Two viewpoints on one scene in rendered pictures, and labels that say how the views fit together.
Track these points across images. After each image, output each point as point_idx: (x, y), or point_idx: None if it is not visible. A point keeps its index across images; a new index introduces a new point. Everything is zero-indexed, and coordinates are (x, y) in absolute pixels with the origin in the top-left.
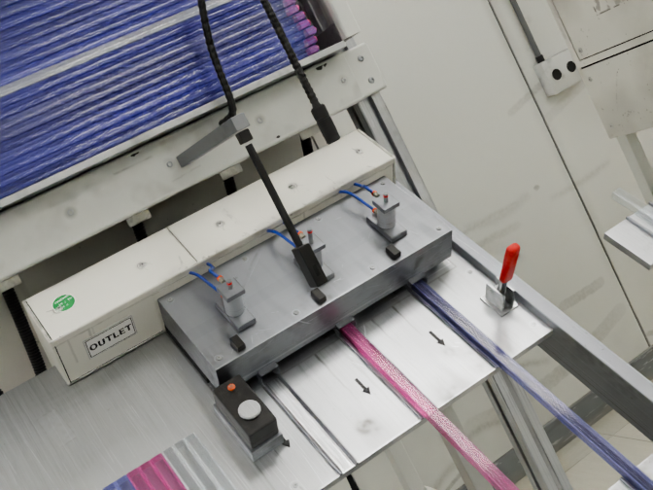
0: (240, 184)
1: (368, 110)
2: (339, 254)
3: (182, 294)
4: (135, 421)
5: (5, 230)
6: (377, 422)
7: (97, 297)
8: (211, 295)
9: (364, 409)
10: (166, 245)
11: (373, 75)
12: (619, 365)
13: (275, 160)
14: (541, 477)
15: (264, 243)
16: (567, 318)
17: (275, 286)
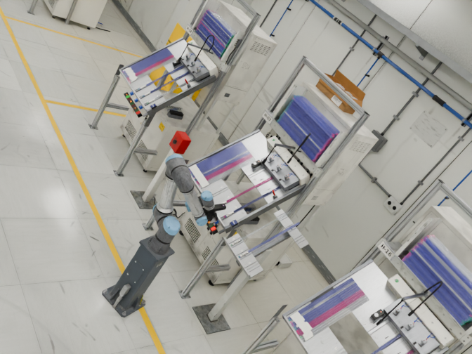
0: None
1: (314, 176)
2: (281, 173)
3: (275, 154)
4: (259, 154)
5: (279, 128)
6: (255, 180)
7: (274, 143)
8: (274, 157)
9: (257, 179)
10: (283, 150)
11: (316, 173)
12: (259, 209)
13: None
14: (271, 230)
15: (284, 164)
16: (269, 204)
17: (275, 165)
